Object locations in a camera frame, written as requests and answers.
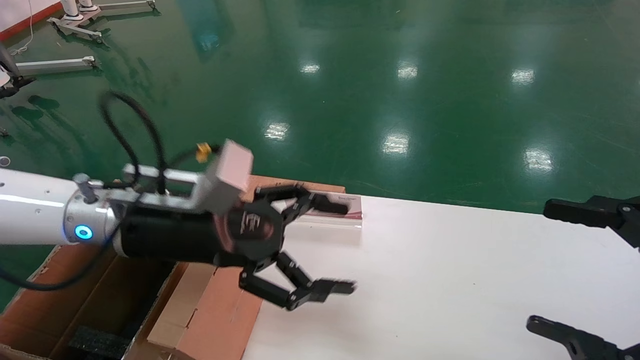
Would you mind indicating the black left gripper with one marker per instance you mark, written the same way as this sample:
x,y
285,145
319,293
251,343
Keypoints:
x,y
170,235

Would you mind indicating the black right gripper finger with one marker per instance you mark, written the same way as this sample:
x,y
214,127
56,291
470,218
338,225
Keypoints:
x,y
580,342
575,212

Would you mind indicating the small brown cardboard box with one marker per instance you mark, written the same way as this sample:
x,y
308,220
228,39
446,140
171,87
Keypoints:
x,y
220,315

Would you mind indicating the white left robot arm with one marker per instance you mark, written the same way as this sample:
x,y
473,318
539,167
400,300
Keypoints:
x,y
35,210

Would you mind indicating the large brown cardboard box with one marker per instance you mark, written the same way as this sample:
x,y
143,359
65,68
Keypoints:
x,y
50,300

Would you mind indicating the white sign with red text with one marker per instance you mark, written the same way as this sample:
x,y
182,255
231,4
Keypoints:
x,y
350,212

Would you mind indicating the brown wooden table board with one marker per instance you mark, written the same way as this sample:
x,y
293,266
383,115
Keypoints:
x,y
320,189

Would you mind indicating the black foam block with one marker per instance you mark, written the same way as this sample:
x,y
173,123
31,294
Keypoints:
x,y
97,345

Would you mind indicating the white metal robot stand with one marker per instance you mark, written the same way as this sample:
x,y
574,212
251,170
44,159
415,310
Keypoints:
x,y
80,31
55,64

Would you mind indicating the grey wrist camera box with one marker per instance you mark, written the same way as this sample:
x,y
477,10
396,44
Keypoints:
x,y
230,170

